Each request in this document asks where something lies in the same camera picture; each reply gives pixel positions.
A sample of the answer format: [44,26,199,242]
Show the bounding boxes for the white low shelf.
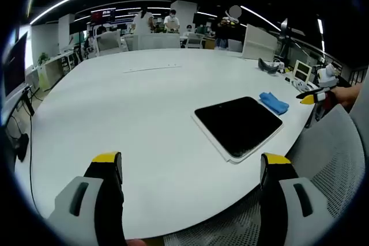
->
[37,51,76,91]

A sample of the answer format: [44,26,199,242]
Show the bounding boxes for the black headset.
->
[258,58,280,75]

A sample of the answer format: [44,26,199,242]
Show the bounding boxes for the large dark monitor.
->
[2,31,29,97]

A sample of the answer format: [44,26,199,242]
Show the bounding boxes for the blue cleaning cloth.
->
[258,92,290,115]

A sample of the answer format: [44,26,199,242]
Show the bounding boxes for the white desk divider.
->
[125,33,181,51]

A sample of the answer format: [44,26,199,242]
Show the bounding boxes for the white office chair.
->
[96,31,122,55]
[186,33,205,48]

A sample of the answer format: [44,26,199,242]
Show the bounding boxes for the person's right hand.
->
[331,84,361,111]

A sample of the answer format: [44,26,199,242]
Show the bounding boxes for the red lit wall screen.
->
[91,8,116,22]

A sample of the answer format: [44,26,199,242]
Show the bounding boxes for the white partition board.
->
[241,24,278,62]

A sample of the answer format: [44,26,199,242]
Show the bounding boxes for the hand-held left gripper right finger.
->
[259,153,331,246]

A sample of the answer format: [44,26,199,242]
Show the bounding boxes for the grey mesh office chair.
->
[164,104,367,246]

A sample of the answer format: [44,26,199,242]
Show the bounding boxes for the black tablet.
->
[190,96,285,165]

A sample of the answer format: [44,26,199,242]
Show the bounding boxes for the small white controller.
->
[291,80,311,91]

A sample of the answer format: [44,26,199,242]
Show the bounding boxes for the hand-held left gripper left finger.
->
[47,151,127,246]

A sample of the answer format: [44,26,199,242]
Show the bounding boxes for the thin black cable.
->
[28,110,40,214]

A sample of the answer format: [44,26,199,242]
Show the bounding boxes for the white framed small display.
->
[293,59,312,81]

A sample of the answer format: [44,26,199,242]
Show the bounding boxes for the black power adapter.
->
[13,133,29,162]

